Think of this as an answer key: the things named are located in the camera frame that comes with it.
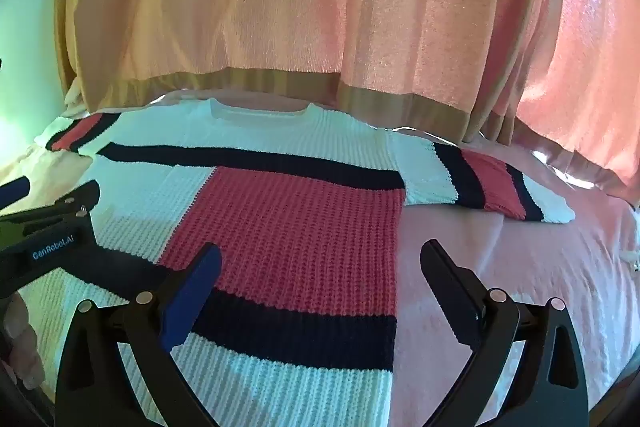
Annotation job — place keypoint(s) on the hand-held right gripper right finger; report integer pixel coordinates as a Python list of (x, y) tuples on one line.
[(450, 277)]

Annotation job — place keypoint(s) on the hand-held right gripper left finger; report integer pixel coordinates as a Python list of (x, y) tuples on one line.
[(192, 287)]

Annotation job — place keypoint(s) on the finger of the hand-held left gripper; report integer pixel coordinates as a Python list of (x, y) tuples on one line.
[(70, 204), (14, 190)]

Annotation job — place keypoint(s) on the white red navy knit sweater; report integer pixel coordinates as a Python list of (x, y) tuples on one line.
[(300, 227)]

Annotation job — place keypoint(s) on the person's left hand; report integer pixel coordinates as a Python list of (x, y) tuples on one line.
[(22, 332)]

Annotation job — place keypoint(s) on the pink bedsheet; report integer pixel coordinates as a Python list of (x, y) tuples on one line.
[(500, 252)]

